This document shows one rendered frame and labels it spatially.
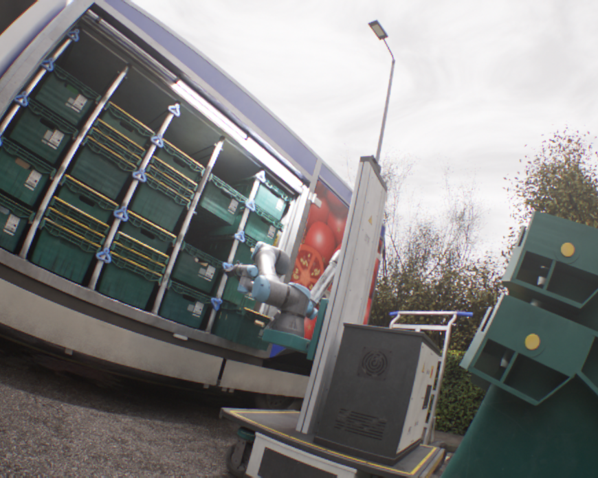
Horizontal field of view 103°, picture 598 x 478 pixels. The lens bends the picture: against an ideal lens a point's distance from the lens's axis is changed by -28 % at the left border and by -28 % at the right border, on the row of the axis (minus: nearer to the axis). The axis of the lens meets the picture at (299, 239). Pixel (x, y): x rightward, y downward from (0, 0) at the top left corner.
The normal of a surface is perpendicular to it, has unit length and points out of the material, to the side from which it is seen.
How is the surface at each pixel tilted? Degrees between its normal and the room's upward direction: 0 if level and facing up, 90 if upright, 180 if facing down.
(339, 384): 90
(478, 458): 93
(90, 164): 92
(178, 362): 90
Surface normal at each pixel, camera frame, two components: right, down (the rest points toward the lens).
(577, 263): -0.63, -0.42
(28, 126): 0.76, -0.03
